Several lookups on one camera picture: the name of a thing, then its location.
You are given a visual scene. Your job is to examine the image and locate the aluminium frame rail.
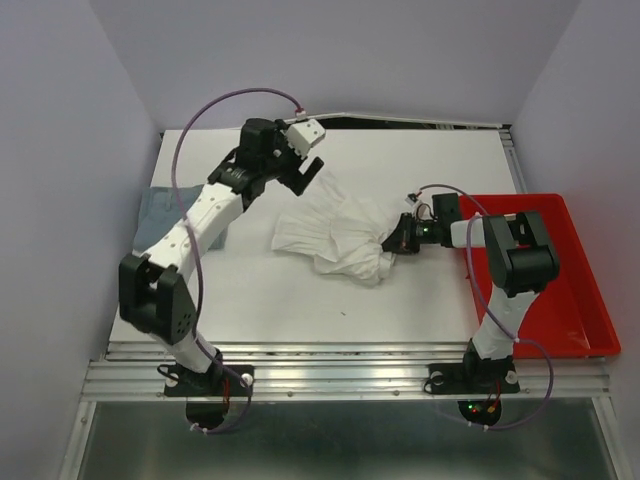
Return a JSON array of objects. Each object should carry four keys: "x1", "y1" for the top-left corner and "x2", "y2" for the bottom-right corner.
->
[{"x1": 79, "y1": 342, "x2": 614, "y2": 404}]

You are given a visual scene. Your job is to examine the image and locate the folded light blue skirt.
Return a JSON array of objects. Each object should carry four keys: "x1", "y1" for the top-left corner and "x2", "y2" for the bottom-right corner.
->
[{"x1": 133, "y1": 185, "x2": 228, "y2": 253}]

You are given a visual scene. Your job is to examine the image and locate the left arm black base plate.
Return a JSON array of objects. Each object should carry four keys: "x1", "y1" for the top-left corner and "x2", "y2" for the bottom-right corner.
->
[{"x1": 157, "y1": 363, "x2": 255, "y2": 398}]

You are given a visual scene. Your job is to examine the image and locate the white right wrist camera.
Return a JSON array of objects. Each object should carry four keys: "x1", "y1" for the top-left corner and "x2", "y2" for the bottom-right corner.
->
[{"x1": 405, "y1": 192, "x2": 433, "y2": 220}]

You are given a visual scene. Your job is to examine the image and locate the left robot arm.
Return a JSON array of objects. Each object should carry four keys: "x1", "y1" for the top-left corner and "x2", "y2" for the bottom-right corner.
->
[{"x1": 118, "y1": 118, "x2": 326, "y2": 395}]

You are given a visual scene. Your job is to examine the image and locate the red plastic tray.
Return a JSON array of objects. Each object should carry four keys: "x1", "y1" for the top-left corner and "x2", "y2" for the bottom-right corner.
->
[{"x1": 471, "y1": 193, "x2": 621, "y2": 358}]

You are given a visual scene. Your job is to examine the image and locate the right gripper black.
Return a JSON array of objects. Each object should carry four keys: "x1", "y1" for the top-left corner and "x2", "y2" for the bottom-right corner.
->
[{"x1": 378, "y1": 212, "x2": 440, "y2": 254}]

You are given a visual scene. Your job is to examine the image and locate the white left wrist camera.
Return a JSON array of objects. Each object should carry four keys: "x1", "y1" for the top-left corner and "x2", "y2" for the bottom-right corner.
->
[{"x1": 284, "y1": 119, "x2": 326, "y2": 158}]

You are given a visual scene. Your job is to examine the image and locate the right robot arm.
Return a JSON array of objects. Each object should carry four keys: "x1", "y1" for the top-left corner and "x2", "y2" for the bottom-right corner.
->
[{"x1": 382, "y1": 192, "x2": 560, "y2": 395}]

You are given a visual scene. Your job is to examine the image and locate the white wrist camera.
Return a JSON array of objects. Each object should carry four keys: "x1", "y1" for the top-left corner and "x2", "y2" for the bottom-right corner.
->
[
  {"x1": 284, "y1": 119, "x2": 326, "y2": 158},
  {"x1": 405, "y1": 192, "x2": 433, "y2": 220}
]

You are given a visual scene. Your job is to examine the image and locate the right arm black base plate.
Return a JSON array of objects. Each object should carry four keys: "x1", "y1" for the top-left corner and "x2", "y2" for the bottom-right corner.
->
[{"x1": 427, "y1": 362, "x2": 520, "y2": 397}]

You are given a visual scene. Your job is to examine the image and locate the white skirt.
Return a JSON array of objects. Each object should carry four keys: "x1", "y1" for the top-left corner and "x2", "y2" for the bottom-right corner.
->
[{"x1": 271, "y1": 173, "x2": 395, "y2": 287}]

